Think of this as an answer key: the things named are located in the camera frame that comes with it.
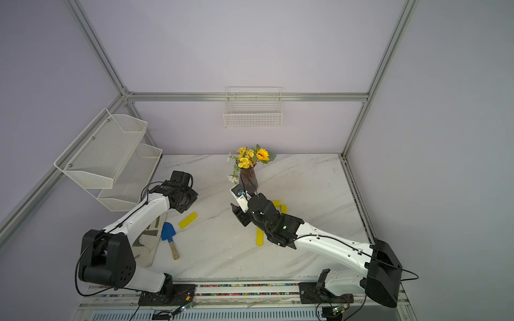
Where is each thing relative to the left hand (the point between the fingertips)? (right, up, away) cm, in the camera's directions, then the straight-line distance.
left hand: (193, 201), depth 89 cm
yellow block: (-4, -10, +4) cm, 11 cm away
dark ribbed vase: (+25, +10, -2) cm, 27 cm away
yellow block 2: (+30, -16, -1) cm, 34 cm away
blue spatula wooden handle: (-12, -14, 0) cm, 19 cm away
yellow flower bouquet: (+24, +19, -7) cm, 32 cm away
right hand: (+23, +2, -15) cm, 27 cm away
